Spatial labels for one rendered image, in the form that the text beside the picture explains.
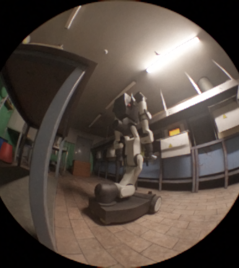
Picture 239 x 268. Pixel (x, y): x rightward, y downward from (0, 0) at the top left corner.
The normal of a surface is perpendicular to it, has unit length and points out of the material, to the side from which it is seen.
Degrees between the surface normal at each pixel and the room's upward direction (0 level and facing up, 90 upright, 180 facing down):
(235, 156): 90
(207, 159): 90
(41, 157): 90
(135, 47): 180
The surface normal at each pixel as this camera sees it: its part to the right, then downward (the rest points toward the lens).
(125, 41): -0.07, 0.92
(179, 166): -0.81, -0.28
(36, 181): 0.58, -0.27
